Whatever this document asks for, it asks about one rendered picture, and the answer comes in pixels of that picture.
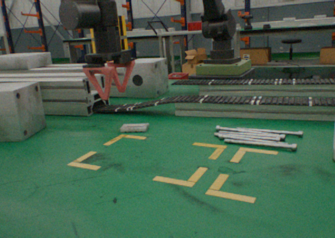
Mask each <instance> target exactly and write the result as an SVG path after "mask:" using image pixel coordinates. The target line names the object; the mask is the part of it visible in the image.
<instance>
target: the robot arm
mask: <svg viewBox="0 0 335 238"><path fill-rule="evenodd" d="M202 3H203V10H204V11H203V12H202V13H201V14H200V19H201V22H202V25H201V29H202V35H203V37H204V38H206V39H213V40H214V41H212V50H210V58H207V59H203V64H234V63H237V62H240V61H241V57H240V56H235V55H234V49H232V47H231V40H232V39H233V37H234V35H235V32H236V20H235V17H234V15H232V12H231V9H230V8H226V9H225V7H224V5H223V3H222V1H221V0H202ZM59 19H60V21H61V23H62V24H63V26H64V27H65V28H66V29H68V30H79V29H82V30H86V29H92V30H93V34H94V43H95V51H96V53H92V54H86V55H84V59H85V61H87V64H85V65H82V68H83V72H84V73H85V75H86V76H87V77H88V79H89V80H90V81H91V83H92V84H93V85H94V87H95V89H96V90H97V92H98V94H99V95H100V97H101V99H102V100H108V98H109V94H110V90H111V85H112V79H113V80H114V82H115V85H116V87H117V89H118V91H119V92H120V93H124V92H125V90H126V87H127V83H128V80H129V78H130V75H131V72H132V69H133V67H134V65H135V58H132V57H131V55H132V53H131V49H129V50H121V39H120V33H119V23H118V12H117V2H116V1H111V0H60V6H59ZM115 26H118V27H115ZM96 27H97V28H96ZM112 60H113V61H112ZM107 61H109V62H107ZM105 63H107V65H108V66H105ZM116 68H126V73H125V77H124V80H123V84H122V86H121V84H120V82H119V79H118V74H117V70H116ZM95 74H104V75H105V76H106V79H105V90H104V93H103V91H102V89H101V87H100V85H99V83H98V81H97V79H96V77H95Z"/></svg>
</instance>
